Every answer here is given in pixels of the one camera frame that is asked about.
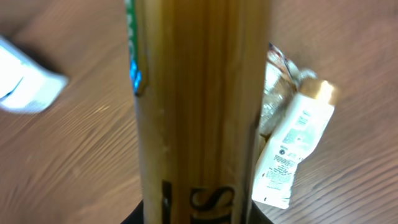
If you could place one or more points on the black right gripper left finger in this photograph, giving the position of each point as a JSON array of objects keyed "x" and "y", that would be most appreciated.
[{"x": 136, "y": 216}]

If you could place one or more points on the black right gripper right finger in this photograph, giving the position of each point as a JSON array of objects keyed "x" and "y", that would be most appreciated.
[{"x": 256, "y": 216}]

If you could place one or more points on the white cream tube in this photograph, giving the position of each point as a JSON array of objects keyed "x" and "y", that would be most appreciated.
[{"x": 293, "y": 140}]

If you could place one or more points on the beige bread snack pouch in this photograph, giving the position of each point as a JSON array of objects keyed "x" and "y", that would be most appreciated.
[{"x": 282, "y": 80}]

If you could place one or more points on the orange spaghetti packet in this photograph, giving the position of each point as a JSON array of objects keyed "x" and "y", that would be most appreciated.
[{"x": 197, "y": 70}]

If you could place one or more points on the white barcode scanner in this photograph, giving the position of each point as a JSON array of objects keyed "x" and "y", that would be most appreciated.
[{"x": 26, "y": 86}]

